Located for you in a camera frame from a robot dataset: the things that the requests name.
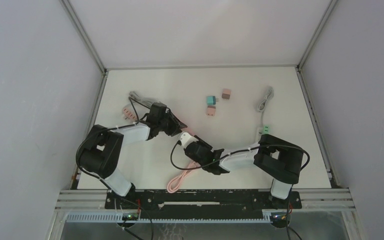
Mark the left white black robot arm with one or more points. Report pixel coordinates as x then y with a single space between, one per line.
99 153

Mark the pink plug adapter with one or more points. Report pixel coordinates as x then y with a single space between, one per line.
211 110

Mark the white power strip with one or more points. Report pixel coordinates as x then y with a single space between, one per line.
129 113
260 130

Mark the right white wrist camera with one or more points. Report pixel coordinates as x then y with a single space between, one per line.
186 138

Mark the pink power strip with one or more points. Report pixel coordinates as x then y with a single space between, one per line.
187 128

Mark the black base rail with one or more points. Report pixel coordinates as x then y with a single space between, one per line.
202 203

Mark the brown pink adapter spare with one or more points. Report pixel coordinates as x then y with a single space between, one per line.
226 94

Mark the green plug adapter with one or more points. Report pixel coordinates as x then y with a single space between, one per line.
266 129

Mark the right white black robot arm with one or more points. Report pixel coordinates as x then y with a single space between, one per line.
280 159

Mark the teal plug adapter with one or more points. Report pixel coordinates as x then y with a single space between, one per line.
211 100

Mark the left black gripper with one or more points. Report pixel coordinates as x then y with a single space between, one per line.
176 125

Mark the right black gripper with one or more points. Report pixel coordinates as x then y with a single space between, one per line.
202 142

